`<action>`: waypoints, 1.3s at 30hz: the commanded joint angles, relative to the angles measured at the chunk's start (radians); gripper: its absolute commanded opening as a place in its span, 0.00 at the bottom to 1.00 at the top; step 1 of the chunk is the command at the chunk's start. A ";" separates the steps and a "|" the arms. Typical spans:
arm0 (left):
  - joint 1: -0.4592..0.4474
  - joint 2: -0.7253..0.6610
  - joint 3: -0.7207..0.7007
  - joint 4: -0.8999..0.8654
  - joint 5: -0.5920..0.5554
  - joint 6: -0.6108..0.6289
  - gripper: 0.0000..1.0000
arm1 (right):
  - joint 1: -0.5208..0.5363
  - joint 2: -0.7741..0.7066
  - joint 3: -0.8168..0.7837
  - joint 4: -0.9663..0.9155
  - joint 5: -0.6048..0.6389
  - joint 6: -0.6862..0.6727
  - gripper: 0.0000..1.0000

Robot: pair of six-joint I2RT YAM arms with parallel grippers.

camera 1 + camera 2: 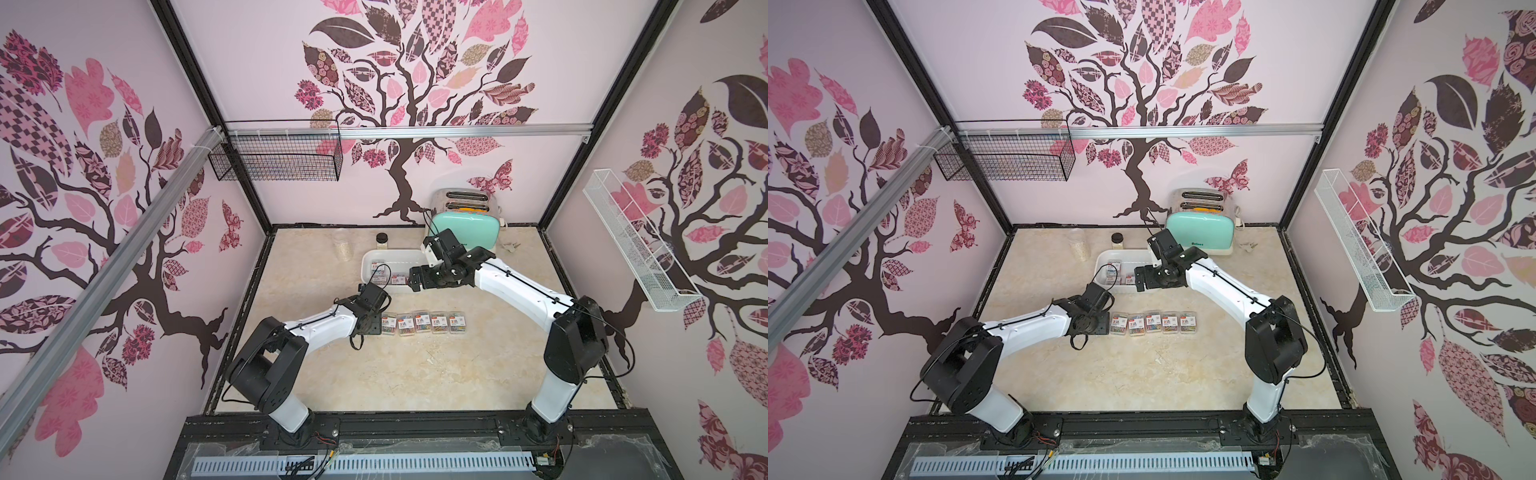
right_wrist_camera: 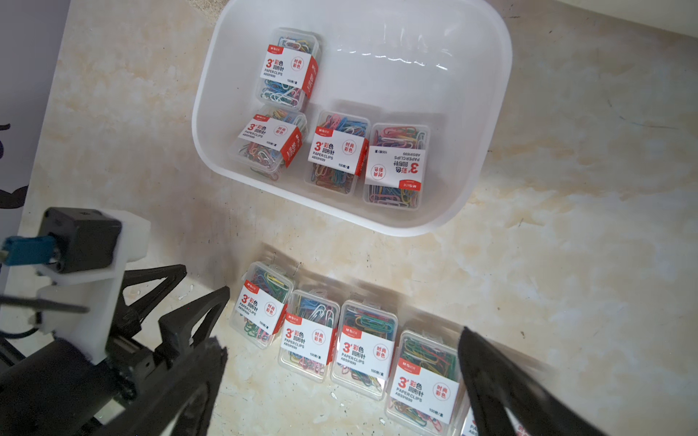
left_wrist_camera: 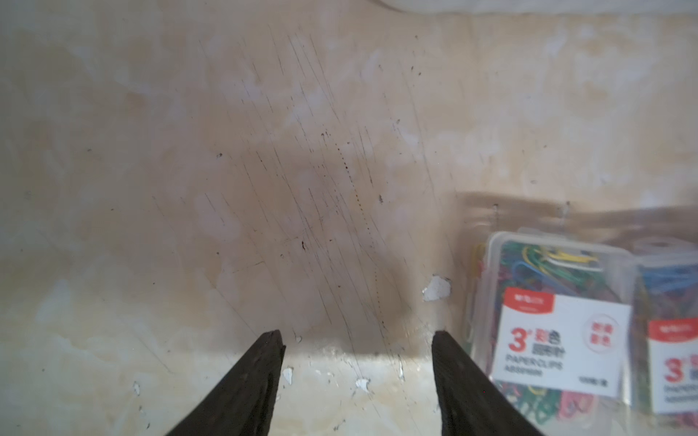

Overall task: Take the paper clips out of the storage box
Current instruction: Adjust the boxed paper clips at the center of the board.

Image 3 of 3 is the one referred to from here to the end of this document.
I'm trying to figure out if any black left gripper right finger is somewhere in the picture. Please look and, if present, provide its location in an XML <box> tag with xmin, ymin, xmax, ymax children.
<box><xmin>432</xmin><ymin>331</ymin><xmax>541</xmax><ymax>436</ymax></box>

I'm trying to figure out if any paper clip box side-left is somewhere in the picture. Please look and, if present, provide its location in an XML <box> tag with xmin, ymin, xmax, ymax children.
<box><xmin>630</xmin><ymin>236</ymin><xmax>697</xmax><ymax>435</ymax></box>

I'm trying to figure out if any paper clip box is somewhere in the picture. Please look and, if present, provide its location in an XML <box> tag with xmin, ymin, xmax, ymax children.
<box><xmin>470</xmin><ymin>232</ymin><xmax>635</xmax><ymax>435</ymax></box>

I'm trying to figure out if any white plastic storage box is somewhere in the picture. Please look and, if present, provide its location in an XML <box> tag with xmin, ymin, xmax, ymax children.
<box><xmin>382</xmin><ymin>0</ymin><xmax>697</xmax><ymax>16</ymax></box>

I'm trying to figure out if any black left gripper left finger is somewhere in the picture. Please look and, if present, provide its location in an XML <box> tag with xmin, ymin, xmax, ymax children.
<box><xmin>169</xmin><ymin>330</ymin><xmax>285</xmax><ymax>436</ymax></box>

